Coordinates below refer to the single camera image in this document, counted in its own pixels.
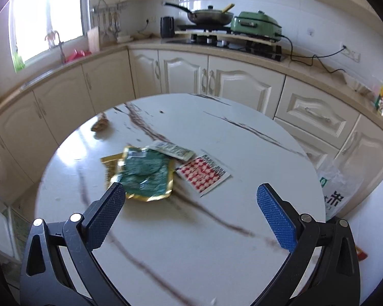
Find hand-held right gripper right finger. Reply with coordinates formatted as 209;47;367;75
252;183;361;306

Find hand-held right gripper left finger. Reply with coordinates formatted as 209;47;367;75
19;182;128;306

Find gold foil packet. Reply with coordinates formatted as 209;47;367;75
101;154;126;173

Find green foil packet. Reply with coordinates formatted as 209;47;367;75
107;147;177;202

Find red dotted sachet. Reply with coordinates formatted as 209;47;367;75
175;155;231;197

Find brown wrapper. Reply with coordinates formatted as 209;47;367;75
91;118;109;133

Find green white sachet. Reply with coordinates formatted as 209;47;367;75
146;141;195;162

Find clear rice bag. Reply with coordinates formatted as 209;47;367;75
317;159;365;218

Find green patterned glass door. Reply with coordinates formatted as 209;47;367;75
8;207;33;263

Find red plastic bag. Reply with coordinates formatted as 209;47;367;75
354;245;369;262

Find cream kitchen base cabinets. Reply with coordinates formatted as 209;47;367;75
0;36;383;219

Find red cloth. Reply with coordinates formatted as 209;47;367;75
65;49;92;63

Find black gas stove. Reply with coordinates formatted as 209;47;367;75
166;36;288;63

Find wooden cutting board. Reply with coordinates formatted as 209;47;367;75
87;27;101;53

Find green bottle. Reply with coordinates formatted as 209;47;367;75
14;51;26;72

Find metal sink faucet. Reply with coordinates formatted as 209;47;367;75
45;30;66;65

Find green electric cooker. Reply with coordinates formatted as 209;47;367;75
230;10;283;42

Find black electric kettle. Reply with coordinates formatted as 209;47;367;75
160;16;176;39

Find kitchen window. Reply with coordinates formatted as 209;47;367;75
8;0;85;64

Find black frying pan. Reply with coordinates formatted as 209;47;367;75
164;3;235;26

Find black power cable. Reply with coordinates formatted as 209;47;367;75
281;35;349;74

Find white double wall outlet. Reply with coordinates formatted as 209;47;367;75
341;42;361;63

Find wall utensil rack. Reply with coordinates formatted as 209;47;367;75
92;0;128;43

